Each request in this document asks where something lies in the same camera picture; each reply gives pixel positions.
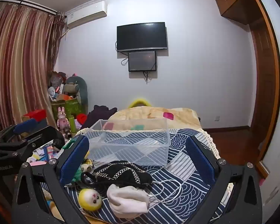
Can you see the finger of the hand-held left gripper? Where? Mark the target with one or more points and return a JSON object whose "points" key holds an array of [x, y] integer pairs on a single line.
{"points": [[48, 140], [25, 124]]}

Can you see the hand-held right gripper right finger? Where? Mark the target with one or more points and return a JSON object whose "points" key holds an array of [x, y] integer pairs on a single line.
{"points": [[200, 162]]}

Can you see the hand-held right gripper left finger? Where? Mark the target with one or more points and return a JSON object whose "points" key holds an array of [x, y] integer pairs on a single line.
{"points": [[72, 161]]}

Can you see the yellow round-head doll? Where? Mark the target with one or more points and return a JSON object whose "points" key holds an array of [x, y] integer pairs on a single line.
{"points": [[88, 199]]}

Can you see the black patterned knit cloth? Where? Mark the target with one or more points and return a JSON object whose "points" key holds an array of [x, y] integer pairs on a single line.
{"points": [[123, 173]]}

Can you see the clear plastic storage box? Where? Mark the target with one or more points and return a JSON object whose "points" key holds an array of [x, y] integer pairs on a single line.
{"points": [[130, 142]]}

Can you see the white sock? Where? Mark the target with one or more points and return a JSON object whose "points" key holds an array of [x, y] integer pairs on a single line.
{"points": [[128, 200]]}

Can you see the pile of colourful papers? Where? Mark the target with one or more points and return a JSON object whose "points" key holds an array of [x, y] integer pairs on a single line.
{"points": [[46, 152]]}

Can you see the red box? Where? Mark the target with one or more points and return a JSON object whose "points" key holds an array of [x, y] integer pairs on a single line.
{"points": [[34, 114]]}

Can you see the green plush toy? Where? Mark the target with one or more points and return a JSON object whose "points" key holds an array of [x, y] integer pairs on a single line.
{"points": [[80, 171]]}

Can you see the blue wave-patterned bedspread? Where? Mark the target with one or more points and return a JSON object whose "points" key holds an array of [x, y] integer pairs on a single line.
{"points": [[179, 168]]}

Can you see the pink rabbit figure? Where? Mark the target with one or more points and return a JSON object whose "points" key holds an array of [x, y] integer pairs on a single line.
{"points": [[62, 120]]}

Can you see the green tube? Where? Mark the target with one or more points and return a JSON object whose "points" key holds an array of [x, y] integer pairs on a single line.
{"points": [[72, 123]]}

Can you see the green cardboard box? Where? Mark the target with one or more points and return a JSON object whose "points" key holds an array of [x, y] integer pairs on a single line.
{"points": [[65, 108]]}

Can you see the red cloth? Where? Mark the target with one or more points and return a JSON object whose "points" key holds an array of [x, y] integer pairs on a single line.
{"points": [[81, 118]]}

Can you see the dark purple clothing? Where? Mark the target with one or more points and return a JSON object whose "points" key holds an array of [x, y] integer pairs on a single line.
{"points": [[99, 114]]}

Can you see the grey plastic bag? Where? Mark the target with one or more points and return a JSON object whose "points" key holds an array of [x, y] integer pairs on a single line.
{"points": [[57, 79]]}

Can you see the grey-green large plush toy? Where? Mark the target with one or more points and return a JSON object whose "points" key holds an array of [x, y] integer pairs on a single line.
{"points": [[80, 88]]}

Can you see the striped brown curtain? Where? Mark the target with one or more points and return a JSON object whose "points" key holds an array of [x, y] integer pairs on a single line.
{"points": [[20, 63]]}

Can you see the beige patchwork blanket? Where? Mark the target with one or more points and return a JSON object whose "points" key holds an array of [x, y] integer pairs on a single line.
{"points": [[142, 113]]}

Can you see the yellow hoop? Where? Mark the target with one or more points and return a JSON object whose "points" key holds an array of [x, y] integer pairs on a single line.
{"points": [[138, 102]]}

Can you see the white air conditioner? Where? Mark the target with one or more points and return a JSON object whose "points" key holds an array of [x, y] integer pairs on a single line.
{"points": [[88, 12]]}

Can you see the small black wall monitor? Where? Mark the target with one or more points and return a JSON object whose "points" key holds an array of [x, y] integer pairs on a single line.
{"points": [[142, 60]]}

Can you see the white curtain rail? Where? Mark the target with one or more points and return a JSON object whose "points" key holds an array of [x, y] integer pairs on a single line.
{"points": [[30, 4]]}

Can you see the large black wall television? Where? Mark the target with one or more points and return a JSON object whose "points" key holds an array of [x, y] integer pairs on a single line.
{"points": [[141, 36]]}

